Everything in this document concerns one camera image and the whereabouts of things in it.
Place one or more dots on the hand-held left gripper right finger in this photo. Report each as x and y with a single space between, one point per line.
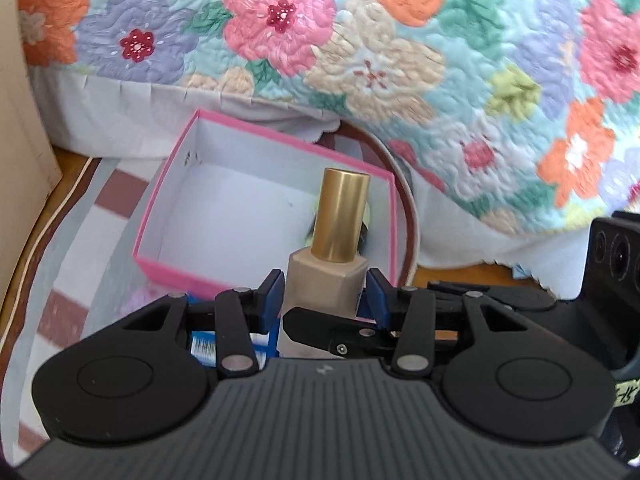
380 300

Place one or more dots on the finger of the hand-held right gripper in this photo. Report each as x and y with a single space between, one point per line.
345 332
505 294

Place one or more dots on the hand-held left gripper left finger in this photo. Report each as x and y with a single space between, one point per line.
270 302

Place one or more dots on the white and blue toothpaste box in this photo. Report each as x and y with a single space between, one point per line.
202 345

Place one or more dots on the foundation bottle with gold cap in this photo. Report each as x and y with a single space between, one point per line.
340 215

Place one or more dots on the pink cardboard box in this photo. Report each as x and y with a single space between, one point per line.
225 200

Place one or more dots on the green yarn ball, black label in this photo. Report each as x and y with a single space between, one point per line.
365 234

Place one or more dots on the floral quilted bedspread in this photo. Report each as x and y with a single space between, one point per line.
400 85

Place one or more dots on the beige wooden cabinet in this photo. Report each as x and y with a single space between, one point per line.
20 135

